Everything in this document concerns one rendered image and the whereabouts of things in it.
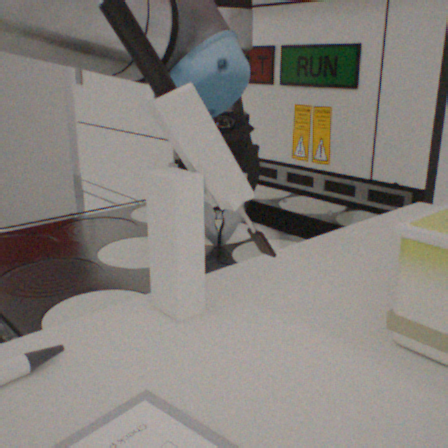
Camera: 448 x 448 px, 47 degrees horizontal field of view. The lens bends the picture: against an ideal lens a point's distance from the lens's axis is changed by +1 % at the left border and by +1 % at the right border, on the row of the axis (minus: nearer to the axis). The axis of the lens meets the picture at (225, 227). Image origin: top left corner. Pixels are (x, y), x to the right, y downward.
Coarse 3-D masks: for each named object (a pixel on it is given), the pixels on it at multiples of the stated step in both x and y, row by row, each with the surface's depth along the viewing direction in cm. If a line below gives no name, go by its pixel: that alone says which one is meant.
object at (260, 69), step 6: (252, 54) 68; (258, 54) 68; (264, 54) 67; (270, 54) 66; (252, 60) 69; (258, 60) 68; (264, 60) 67; (270, 60) 66; (252, 66) 69; (258, 66) 68; (264, 66) 67; (270, 66) 66; (252, 72) 69; (258, 72) 68; (264, 72) 67; (270, 72) 67; (252, 78) 69; (258, 78) 68; (264, 78) 68
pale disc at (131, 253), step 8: (128, 240) 62; (136, 240) 62; (144, 240) 62; (104, 248) 60; (112, 248) 60; (120, 248) 60; (128, 248) 60; (136, 248) 60; (144, 248) 60; (104, 256) 57; (112, 256) 57; (120, 256) 57; (128, 256) 57; (136, 256) 57; (144, 256) 57; (112, 264) 55; (120, 264) 55; (128, 264) 55; (136, 264) 55; (144, 264) 55
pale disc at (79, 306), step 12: (72, 300) 47; (84, 300) 47; (96, 300) 47; (108, 300) 47; (120, 300) 47; (48, 312) 45; (60, 312) 45; (72, 312) 45; (84, 312) 45; (48, 324) 43
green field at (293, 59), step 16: (288, 48) 64; (304, 48) 62; (320, 48) 60; (336, 48) 58; (352, 48) 57; (288, 64) 64; (304, 64) 62; (320, 64) 61; (336, 64) 59; (352, 64) 57; (288, 80) 65; (304, 80) 63; (320, 80) 61; (336, 80) 59; (352, 80) 58
